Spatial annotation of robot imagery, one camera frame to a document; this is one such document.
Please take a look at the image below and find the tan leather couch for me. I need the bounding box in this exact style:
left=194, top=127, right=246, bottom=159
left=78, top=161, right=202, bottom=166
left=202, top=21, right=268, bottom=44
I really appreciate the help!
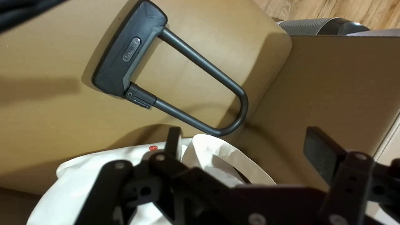
left=0, top=0, right=400, bottom=225

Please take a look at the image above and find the grey tower fan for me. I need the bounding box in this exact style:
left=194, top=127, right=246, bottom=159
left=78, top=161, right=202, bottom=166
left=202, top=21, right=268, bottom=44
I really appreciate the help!
left=279, top=17, right=369, bottom=36

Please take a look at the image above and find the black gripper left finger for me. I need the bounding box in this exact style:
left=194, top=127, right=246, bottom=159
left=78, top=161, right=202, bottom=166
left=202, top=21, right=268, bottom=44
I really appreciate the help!
left=164, top=126, right=182, bottom=157

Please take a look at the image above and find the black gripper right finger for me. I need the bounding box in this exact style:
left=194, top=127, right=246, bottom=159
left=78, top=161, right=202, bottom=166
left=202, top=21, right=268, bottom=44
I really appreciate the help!
left=304, top=126, right=347, bottom=185

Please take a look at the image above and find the white canvas tote bag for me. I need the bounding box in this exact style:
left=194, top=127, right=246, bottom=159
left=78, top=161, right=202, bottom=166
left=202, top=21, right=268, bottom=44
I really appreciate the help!
left=27, top=134, right=276, bottom=225

